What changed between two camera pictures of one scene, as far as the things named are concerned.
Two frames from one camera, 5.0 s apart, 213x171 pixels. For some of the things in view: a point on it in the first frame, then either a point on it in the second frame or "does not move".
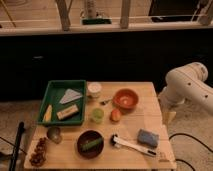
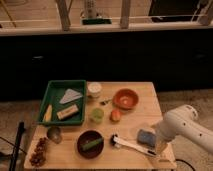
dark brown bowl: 90,144 does not move
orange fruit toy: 115,115 does not move
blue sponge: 148,138 does not move
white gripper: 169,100 -> 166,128
